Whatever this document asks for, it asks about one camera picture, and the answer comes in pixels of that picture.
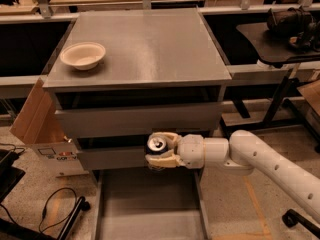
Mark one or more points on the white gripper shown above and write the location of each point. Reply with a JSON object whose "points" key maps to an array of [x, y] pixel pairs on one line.
{"points": [[190, 151]]}

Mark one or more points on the blue pepsi can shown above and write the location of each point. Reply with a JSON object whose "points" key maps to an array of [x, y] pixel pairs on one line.
{"points": [[156, 145]]}

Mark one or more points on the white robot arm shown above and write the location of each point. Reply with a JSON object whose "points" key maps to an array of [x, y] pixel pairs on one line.
{"points": [[240, 154]]}

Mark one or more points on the grey top drawer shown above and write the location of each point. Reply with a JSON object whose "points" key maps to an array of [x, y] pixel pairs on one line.
{"points": [[109, 122]]}

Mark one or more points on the grey drawer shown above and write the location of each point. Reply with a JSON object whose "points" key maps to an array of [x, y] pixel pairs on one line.
{"points": [[109, 122], [114, 158], [142, 204]]}

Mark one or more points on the grey bottom drawer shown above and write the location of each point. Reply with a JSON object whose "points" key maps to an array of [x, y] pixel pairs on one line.
{"points": [[142, 204]]}

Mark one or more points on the grey middle drawer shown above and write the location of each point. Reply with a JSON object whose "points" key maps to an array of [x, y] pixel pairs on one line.
{"points": [[114, 158]]}

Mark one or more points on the grey drawer cabinet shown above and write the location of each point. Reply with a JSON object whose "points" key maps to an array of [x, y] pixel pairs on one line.
{"points": [[153, 58]]}

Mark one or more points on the black stand base left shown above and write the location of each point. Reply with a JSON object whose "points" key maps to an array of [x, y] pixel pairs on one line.
{"points": [[81, 205]]}

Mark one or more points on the white paper bowl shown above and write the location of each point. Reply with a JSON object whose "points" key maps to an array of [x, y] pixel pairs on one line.
{"points": [[83, 56]]}

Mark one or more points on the open cardboard box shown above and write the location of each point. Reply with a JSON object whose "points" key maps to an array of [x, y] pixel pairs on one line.
{"points": [[37, 128]]}

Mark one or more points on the black chair caster right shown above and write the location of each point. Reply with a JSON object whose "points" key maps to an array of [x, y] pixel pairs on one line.
{"points": [[291, 218]]}

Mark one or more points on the cardboard box at right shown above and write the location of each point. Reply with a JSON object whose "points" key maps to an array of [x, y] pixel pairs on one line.
{"points": [[311, 93]]}

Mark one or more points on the black equipment at left edge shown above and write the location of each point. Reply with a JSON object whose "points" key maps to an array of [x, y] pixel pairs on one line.
{"points": [[9, 175]]}

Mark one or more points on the dark bag on table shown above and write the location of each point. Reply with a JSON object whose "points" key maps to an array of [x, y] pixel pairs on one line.
{"points": [[289, 22]]}

